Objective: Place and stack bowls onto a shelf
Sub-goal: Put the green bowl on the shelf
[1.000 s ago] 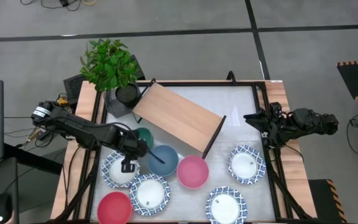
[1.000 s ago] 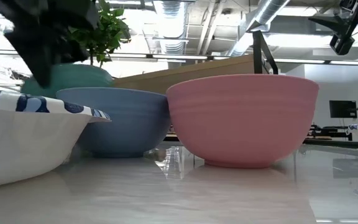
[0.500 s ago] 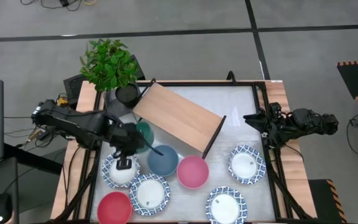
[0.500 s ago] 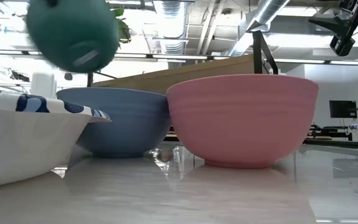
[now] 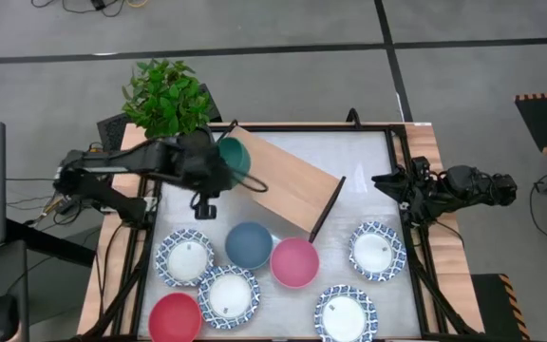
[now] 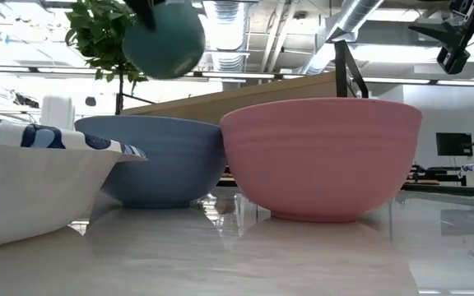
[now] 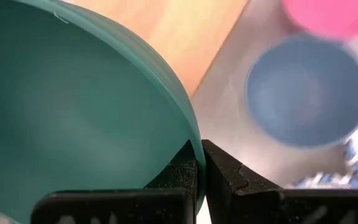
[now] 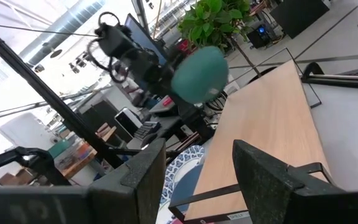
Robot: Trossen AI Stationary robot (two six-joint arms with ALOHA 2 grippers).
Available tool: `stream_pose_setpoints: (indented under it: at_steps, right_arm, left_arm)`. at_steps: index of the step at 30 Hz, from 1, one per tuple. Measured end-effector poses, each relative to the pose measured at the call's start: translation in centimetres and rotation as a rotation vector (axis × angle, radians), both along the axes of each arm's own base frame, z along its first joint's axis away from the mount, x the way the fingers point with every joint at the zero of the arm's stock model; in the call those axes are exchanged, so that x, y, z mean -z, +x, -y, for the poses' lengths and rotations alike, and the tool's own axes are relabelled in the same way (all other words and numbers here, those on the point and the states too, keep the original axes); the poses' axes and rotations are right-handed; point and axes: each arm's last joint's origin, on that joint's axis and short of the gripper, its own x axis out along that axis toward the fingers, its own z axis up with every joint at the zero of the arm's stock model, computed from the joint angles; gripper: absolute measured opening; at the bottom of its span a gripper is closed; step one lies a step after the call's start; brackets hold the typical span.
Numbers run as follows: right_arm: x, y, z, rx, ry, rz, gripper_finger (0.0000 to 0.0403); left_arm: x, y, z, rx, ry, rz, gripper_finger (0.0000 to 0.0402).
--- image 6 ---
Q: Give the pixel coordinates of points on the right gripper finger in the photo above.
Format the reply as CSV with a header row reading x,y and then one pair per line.
x,y
453,59
447,35

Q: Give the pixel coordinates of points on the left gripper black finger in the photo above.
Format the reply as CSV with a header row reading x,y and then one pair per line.
x,y
144,12

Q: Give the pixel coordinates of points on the teal plastic bowl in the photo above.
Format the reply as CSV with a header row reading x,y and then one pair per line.
x,y
167,45

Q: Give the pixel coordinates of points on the blue plastic bowl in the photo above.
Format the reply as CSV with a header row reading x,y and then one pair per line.
x,y
171,164

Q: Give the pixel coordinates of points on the pink plastic bowl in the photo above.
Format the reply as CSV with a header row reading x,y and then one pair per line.
x,y
319,160

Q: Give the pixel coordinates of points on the background robot arm green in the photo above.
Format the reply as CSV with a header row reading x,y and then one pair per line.
x,y
416,172

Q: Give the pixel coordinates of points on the wooden shelf board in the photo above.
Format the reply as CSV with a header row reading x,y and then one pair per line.
x,y
261,96

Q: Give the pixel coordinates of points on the green potted plant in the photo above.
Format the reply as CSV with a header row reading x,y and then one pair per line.
x,y
97,33

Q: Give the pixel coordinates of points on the black computer monitor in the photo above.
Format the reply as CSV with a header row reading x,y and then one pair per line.
x,y
454,144

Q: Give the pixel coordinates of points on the black background desk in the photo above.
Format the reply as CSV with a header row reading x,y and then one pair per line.
x,y
442,174

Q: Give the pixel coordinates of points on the white container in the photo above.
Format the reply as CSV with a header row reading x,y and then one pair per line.
x,y
58,113

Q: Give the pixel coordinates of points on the ribbed flexible duct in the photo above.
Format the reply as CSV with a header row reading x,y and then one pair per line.
x,y
226,24

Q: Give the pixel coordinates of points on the silver ventilation duct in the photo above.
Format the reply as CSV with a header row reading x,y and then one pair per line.
x,y
356,16

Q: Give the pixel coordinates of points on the black metal shelf frame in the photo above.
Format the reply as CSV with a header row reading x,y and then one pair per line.
x,y
340,70

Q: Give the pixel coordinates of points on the black table edge rail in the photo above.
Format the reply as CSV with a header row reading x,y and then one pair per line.
x,y
438,190

